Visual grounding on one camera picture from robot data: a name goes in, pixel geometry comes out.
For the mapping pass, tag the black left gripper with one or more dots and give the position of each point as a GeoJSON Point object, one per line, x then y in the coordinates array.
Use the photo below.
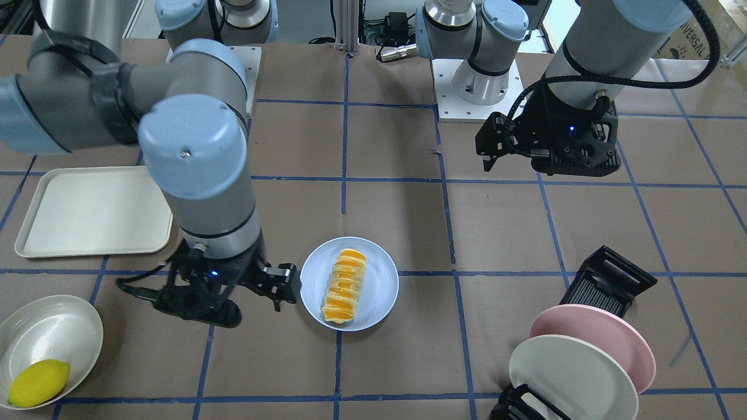
{"type": "Point", "coordinates": [536, 129]}

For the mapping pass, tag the white rectangular tray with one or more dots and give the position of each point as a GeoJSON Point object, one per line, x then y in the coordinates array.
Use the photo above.
{"type": "Point", "coordinates": [95, 211]}

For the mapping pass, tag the orange striped bread roll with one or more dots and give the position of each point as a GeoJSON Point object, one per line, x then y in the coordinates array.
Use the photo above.
{"type": "Point", "coordinates": [344, 288]}

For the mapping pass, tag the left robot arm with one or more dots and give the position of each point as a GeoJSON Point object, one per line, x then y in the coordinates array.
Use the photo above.
{"type": "Point", "coordinates": [605, 47]}

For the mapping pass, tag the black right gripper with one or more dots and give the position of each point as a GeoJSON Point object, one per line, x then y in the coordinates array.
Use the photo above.
{"type": "Point", "coordinates": [252, 273]}

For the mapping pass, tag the aluminium frame post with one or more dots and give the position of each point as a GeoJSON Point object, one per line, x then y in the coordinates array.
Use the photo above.
{"type": "Point", "coordinates": [346, 24]}

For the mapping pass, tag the white shallow bowl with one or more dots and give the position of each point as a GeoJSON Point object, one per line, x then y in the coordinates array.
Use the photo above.
{"type": "Point", "coordinates": [61, 328]}

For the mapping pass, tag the blue plate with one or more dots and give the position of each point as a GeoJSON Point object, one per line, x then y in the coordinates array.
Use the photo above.
{"type": "Point", "coordinates": [380, 285]}

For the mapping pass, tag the cardboard box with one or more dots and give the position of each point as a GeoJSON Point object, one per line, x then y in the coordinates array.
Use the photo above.
{"type": "Point", "coordinates": [688, 41]}

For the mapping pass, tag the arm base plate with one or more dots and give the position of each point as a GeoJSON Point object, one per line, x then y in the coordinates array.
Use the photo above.
{"type": "Point", "coordinates": [249, 57]}
{"type": "Point", "coordinates": [465, 95]}

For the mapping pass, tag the cream plate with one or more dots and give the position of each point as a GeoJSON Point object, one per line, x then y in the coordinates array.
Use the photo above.
{"type": "Point", "coordinates": [580, 379]}

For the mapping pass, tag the black power adapter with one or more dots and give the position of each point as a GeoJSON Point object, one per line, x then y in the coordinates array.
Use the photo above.
{"type": "Point", "coordinates": [396, 24]}

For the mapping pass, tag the silver cylindrical connector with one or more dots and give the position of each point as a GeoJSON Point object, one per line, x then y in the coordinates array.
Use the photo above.
{"type": "Point", "coordinates": [397, 53]}

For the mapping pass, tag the yellow lemon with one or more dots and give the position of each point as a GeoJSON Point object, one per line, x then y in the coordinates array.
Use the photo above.
{"type": "Point", "coordinates": [39, 383]}

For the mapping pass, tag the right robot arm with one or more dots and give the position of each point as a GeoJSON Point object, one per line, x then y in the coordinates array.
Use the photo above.
{"type": "Point", "coordinates": [188, 117]}

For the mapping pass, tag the pink plate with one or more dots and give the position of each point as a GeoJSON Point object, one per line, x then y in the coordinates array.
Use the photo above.
{"type": "Point", "coordinates": [605, 330]}

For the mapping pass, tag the black dish rack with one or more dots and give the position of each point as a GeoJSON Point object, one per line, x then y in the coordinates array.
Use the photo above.
{"type": "Point", "coordinates": [606, 281]}

